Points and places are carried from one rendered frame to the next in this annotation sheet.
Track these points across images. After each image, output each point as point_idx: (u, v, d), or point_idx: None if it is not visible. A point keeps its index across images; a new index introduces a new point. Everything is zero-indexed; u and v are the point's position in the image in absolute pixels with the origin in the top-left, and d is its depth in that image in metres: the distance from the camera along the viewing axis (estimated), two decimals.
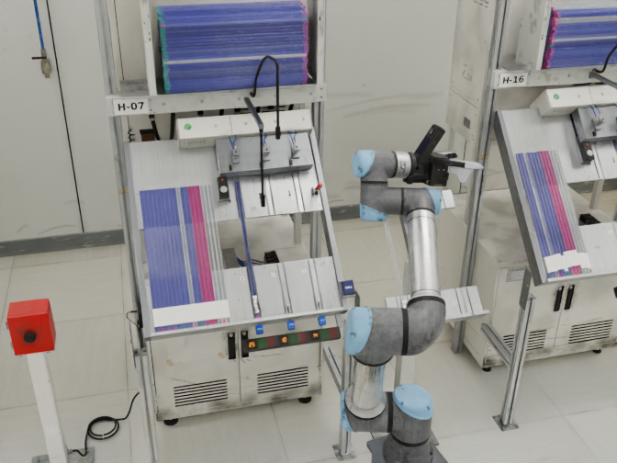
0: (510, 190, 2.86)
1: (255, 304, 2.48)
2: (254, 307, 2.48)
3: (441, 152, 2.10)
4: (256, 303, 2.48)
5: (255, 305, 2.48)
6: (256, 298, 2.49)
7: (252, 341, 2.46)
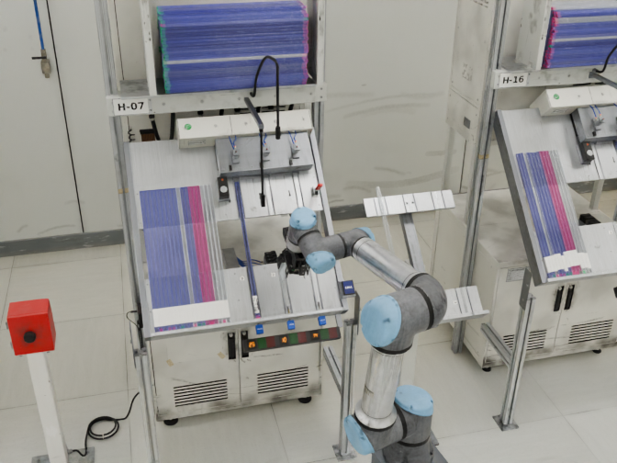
0: (510, 190, 2.86)
1: (255, 304, 2.48)
2: (254, 307, 2.48)
3: None
4: (256, 303, 2.48)
5: (255, 305, 2.48)
6: (256, 298, 2.49)
7: (252, 341, 2.46)
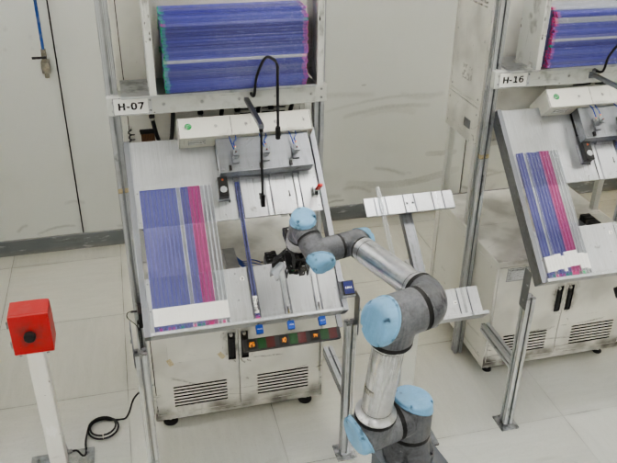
0: (510, 190, 2.86)
1: (255, 304, 2.48)
2: (254, 307, 2.48)
3: (275, 261, 2.34)
4: (256, 303, 2.48)
5: (255, 305, 2.48)
6: (256, 298, 2.49)
7: (252, 341, 2.46)
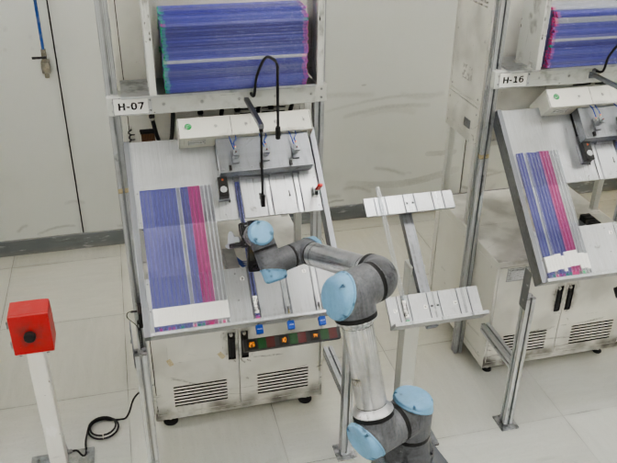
0: (510, 190, 2.86)
1: (255, 304, 2.48)
2: (254, 307, 2.48)
3: None
4: (256, 303, 2.48)
5: (255, 305, 2.48)
6: (256, 298, 2.49)
7: (252, 341, 2.46)
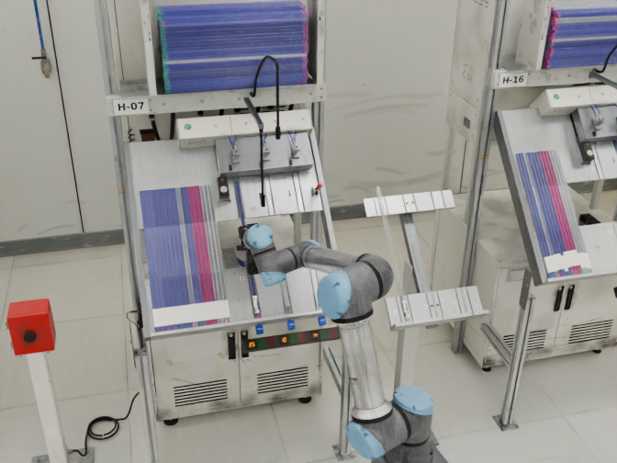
0: (510, 190, 2.86)
1: (255, 304, 2.48)
2: (254, 307, 2.48)
3: None
4: (256, 303, 2.48)
5: (255, 305, 2.48)
6: (256, 298, 2.49)
7: (252, 341, 2.46)
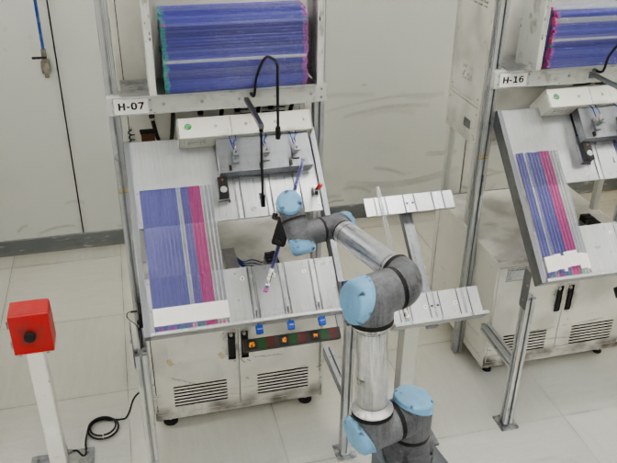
0: (510, 190, 2.86)
1: (269, 276, 2.40)
2: (266, 279, 2.39)
3: None
4: (270, 276, 2.40)
5: (268, 277, 2.40)
6: (273, 271, 2.41)
7: (252, 341, 2.46)
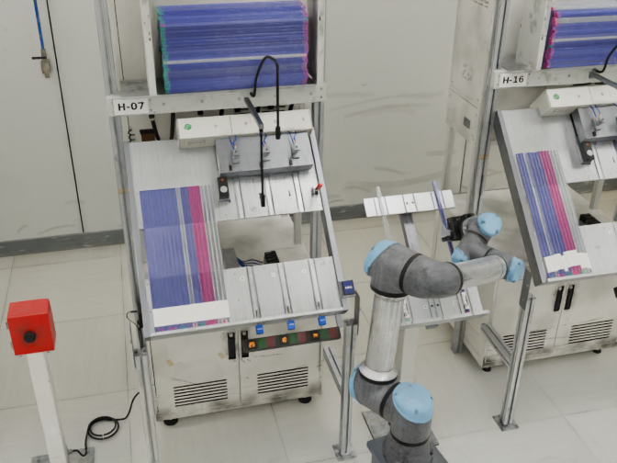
0: (510, 190, 2.86)
1: (465, 300, 2.52)
2: (464, 303, 2.52)
3: None
4: (465, 299, 2.52)
5: (465, 301, 2.52)
6: (465, 294, 2.53)
7: (252, 341, 2.46)
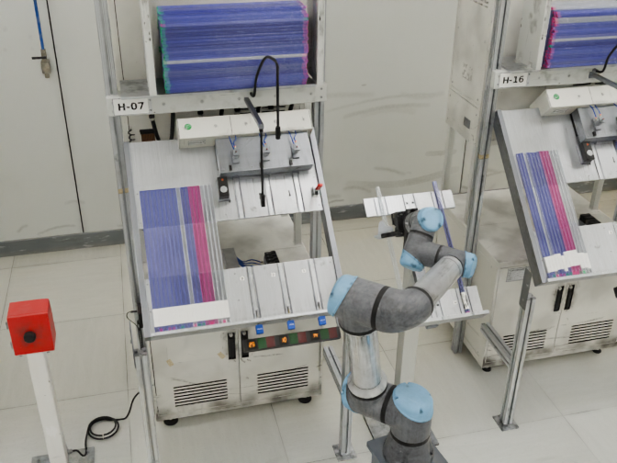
0: (510, 190, 2.86)
1: (465, 300, 2.52)
2: (464, 303, 2.52)
3: None
4: (465, 299, 2.52)
5: (465, 301, 2.52)
6: (465, 294, 2.53)
7: (252, 341, 2.46)
